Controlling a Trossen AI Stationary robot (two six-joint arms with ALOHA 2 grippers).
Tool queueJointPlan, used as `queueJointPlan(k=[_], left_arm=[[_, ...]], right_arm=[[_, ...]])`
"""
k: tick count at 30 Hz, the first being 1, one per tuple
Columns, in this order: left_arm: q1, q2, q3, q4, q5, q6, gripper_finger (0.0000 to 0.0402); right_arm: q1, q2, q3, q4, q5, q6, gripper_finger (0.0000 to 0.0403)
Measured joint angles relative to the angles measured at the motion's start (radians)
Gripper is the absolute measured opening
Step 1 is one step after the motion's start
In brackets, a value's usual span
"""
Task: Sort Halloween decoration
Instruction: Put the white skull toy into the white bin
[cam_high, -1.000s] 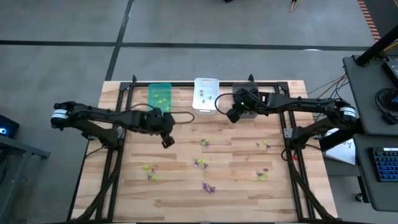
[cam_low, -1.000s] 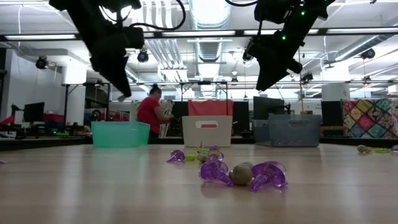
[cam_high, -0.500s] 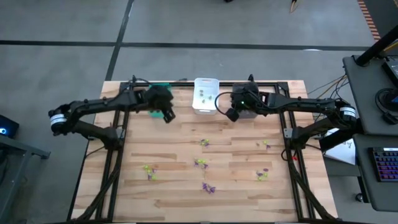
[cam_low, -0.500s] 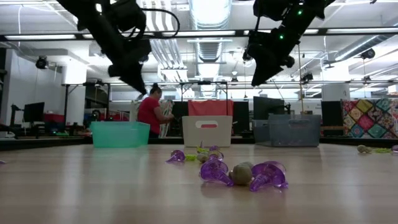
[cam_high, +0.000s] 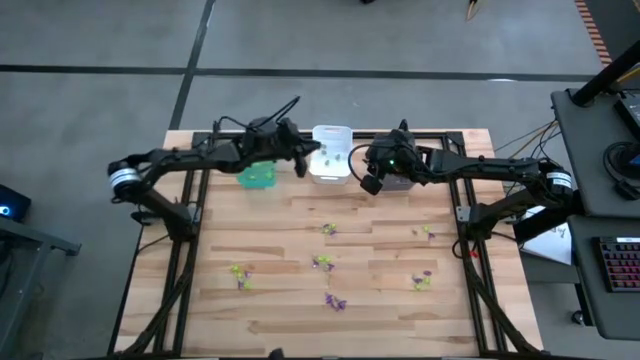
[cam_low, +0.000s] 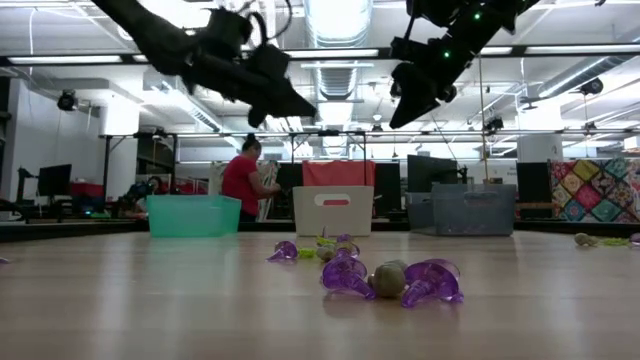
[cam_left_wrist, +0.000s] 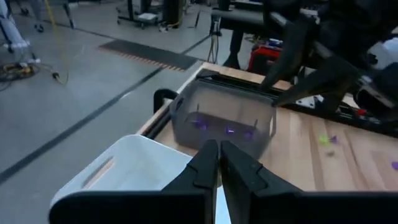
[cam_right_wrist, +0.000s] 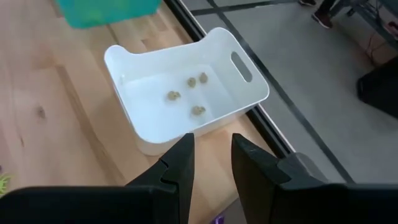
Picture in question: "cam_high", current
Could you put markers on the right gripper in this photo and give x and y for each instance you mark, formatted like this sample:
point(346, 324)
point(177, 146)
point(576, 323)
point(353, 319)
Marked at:
point(395, 165)

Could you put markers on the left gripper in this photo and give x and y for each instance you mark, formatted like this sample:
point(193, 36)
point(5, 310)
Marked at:
point(287, 150)

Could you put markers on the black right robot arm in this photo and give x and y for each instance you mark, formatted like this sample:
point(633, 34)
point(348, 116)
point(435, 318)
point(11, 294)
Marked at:
point(490, 167)

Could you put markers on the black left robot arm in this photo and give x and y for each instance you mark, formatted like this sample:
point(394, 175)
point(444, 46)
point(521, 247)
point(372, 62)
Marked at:
point(175, 159)

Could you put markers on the grey translucent plastic bin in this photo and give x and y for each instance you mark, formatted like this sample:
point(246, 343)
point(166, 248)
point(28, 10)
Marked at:
point(400, 185)

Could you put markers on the white plastic bin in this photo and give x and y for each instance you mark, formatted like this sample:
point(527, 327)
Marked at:
point(330, 172)

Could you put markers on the teal plastic bin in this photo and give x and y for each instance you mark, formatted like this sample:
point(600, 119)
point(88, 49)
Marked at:
point(257, 184)

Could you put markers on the white paper sheet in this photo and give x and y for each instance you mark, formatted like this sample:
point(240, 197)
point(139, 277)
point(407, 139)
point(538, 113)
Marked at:
point(550, 240)

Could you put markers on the grey desk black legs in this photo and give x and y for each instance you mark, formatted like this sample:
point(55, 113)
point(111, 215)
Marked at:
point(590, 300)
point(585, 165)

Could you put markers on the black headphones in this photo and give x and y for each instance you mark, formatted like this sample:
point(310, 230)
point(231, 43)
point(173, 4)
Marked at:
point(612, 165)

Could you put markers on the black caster wheel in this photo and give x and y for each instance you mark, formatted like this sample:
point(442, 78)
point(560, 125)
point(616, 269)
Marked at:
point(578, 317)

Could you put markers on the black mat orange stripes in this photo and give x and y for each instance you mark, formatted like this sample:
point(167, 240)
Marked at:
point(595, 30)

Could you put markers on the black laptop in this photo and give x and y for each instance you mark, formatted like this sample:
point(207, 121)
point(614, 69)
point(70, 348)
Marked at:
point(632, 115)

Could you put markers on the black keyboard red backlight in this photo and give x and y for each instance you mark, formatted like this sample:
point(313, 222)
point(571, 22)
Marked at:
point(620, 262)

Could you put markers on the grey side table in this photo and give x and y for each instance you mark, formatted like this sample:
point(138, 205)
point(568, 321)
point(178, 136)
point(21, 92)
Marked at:
point(30, 260)

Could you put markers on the black device blue light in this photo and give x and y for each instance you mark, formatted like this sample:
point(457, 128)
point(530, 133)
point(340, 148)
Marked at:
point(12, 202)

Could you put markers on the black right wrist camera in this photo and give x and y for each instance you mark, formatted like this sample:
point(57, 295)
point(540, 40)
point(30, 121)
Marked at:
point(400, 140)

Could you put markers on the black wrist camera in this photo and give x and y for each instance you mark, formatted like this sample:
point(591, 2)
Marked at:
point(400, 140)
point(264, 131)

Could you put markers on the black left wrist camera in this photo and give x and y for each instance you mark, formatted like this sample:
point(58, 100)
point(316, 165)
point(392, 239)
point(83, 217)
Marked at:
point(264, 131)

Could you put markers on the white frame bracket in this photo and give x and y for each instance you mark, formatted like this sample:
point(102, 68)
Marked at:
point(462, 214)

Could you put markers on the black table-level camera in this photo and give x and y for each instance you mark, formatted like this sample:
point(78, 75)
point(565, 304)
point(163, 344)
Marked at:
point(276, 354)

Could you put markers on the black desk post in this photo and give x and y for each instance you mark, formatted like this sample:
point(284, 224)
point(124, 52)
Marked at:
point(607, 75)

